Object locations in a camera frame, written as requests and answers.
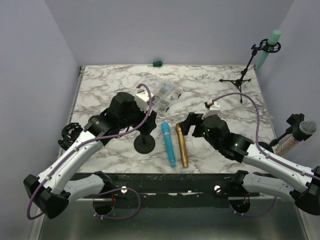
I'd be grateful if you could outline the blue microphone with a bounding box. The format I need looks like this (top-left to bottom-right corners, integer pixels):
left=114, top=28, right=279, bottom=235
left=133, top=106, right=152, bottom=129
left=161, top=122, right=176, bottom=168

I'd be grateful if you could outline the black blue-microphone desk stand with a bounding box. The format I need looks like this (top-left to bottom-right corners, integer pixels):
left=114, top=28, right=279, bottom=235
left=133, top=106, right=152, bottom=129
left=133, top=126, right=156, bottom=155

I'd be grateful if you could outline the black shock mount desk stand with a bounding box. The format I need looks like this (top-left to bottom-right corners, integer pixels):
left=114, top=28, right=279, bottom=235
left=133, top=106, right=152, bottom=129
left=58, top=122, right=83, bottom=151

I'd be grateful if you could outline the silver mesh head microphone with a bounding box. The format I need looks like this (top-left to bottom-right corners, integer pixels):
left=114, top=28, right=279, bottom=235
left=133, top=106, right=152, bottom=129
left=274, top=120, right=318, bottom=157

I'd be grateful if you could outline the black stand holding silver microphone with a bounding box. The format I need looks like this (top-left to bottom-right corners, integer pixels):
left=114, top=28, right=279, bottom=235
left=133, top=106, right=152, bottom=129
left=258, top=113, right=308, bottom=153

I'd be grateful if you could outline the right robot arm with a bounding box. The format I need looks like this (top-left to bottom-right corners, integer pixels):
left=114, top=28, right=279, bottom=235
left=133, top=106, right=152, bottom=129
left=177, top=112, right=320, bottom=216

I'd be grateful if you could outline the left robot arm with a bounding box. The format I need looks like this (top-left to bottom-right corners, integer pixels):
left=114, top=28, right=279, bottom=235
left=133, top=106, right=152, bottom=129
left=23, top=90, right=157, bottom=219

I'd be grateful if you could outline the gold microphone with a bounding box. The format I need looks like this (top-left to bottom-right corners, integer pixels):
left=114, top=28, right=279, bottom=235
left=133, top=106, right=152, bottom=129
left=175, top=123, right=189, bottom=168

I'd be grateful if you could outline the black tripod microphone stand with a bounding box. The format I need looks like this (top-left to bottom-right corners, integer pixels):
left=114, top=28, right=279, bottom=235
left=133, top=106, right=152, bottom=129
left=219, top=38, right=282, bottom=104

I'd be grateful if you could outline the mint green microphone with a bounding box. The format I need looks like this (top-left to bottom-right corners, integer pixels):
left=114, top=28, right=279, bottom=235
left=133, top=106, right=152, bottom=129
left=255, top=29, right=282, bottom=71

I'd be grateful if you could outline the clear plastic packet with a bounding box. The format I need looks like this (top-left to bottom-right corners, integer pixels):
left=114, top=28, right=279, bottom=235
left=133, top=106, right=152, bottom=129
left=152, top=80, right=183, bottom=115

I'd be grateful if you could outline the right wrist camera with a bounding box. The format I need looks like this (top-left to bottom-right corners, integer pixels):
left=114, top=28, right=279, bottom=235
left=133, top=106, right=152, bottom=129
left=202, top=100, right=221, bottom=120

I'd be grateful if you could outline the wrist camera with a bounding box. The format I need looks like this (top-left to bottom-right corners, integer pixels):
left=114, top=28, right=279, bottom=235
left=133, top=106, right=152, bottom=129
left=202, top=100, right=221, bottom=120
left=134, top=89, right=149, bottom=113

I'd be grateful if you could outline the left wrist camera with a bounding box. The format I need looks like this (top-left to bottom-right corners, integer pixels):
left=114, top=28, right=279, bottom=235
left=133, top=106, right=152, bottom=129
left=134, top=89, right=149, bottom=113

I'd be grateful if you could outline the green handled screwdriver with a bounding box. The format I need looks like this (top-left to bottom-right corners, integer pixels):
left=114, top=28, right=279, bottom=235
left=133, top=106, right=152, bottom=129
left=151, top=60, right=163, bottom=68

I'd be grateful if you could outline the aluminium frame rail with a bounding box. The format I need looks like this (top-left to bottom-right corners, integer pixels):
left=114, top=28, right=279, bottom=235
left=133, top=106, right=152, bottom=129
left=64, top=179, right=306, bottom=201

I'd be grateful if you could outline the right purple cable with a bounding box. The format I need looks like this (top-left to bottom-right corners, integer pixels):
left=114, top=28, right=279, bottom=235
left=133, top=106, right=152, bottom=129
left=209, top=92, right=320, bottom=218

